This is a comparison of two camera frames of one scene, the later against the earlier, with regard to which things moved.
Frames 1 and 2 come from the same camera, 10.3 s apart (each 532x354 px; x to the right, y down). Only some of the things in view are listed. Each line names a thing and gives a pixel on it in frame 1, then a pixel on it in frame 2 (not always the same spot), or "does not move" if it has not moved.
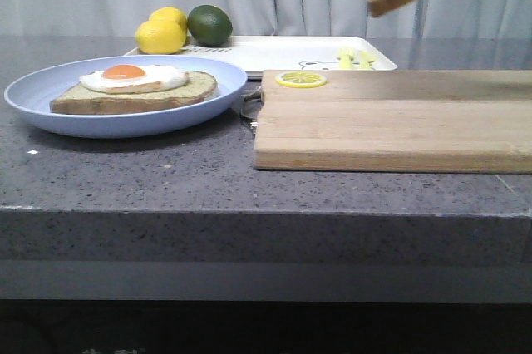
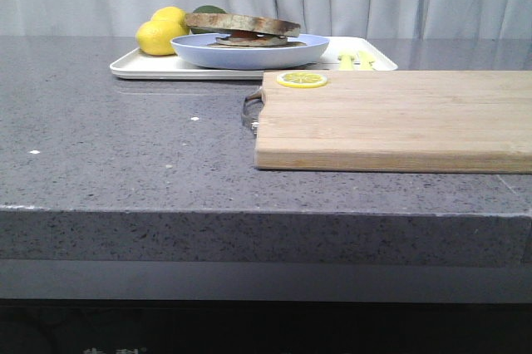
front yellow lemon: (160, 36) does not move
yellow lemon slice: (300, 79) does not move
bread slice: (80, 100) to (259, 42)
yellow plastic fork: (346, 57) does not move
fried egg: (127, 79) to (239, 34)
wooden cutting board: (397, 120) does not move
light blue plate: (32, 95) to (265, 58)
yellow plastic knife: (366, 60) does not move
